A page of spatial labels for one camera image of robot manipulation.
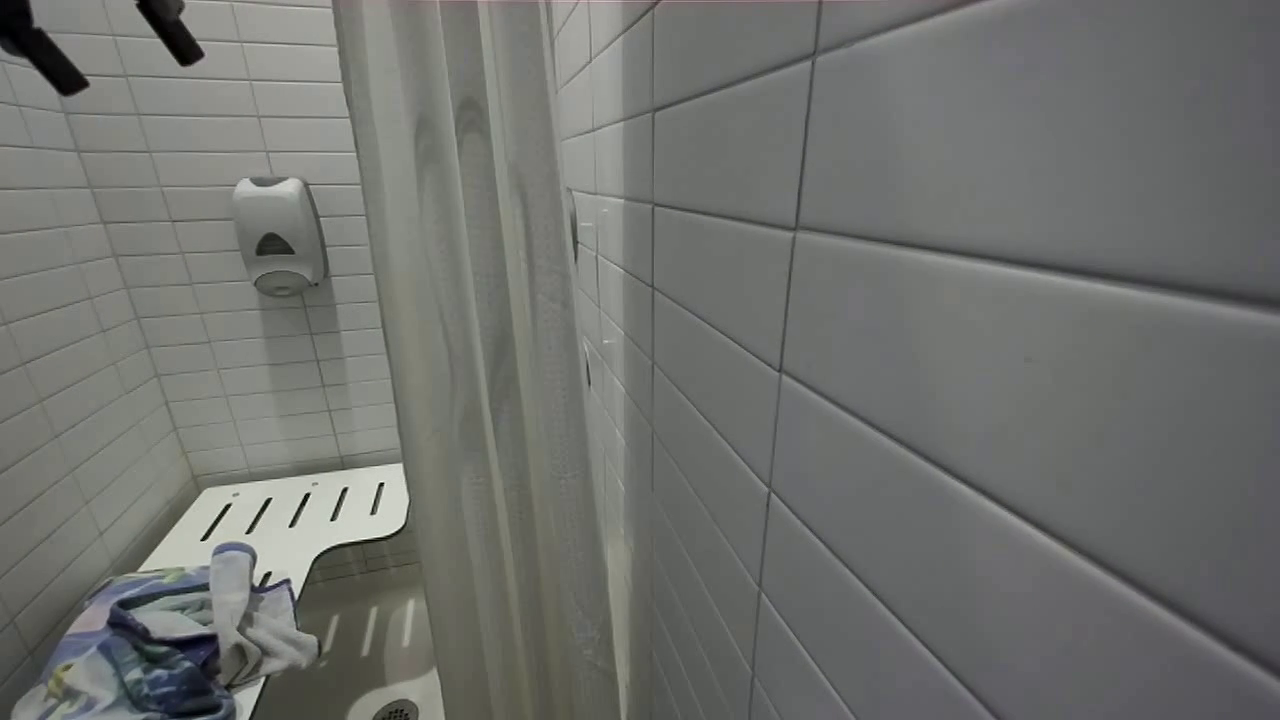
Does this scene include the white slotted shower seat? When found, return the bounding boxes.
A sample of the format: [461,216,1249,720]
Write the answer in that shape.
[137,462,413,598]

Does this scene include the blue floral towel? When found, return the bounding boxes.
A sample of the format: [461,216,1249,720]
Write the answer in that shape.
[10,542,326,720]

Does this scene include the white shower curtain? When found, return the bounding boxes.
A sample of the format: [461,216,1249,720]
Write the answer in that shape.
[330,0,634,720]

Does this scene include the white wall soap dispenser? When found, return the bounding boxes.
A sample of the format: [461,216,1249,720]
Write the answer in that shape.
[229,172,333,302]

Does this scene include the round shower drain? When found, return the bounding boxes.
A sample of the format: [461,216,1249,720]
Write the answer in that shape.
[356,668,447,720]

